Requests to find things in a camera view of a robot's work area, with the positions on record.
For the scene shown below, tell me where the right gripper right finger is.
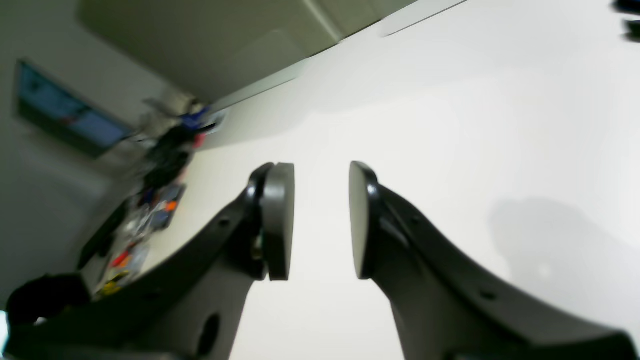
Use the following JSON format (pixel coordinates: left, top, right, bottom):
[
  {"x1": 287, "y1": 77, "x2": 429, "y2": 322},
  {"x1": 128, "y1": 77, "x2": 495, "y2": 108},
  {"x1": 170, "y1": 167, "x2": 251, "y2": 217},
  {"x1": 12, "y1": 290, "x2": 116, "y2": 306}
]
[{"x1": 349, "y1": 161, "x2": 639, "y2": 360}]

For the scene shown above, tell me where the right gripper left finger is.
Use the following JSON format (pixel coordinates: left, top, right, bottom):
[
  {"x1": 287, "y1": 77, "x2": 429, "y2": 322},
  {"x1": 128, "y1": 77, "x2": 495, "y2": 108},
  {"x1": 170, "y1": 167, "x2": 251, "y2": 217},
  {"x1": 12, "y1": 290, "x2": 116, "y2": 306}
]
[{"x1": 6, "y1": 162, "x2": 295, "y2": 360}]

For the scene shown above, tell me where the computer monitor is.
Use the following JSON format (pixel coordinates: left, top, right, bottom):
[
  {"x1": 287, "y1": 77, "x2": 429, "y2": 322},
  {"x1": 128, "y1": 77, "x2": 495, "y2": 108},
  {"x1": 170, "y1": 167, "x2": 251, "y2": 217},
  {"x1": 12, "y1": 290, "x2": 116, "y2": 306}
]
[{"x1": 13, "y1": 58, "x2": 134, "y2": 158}]

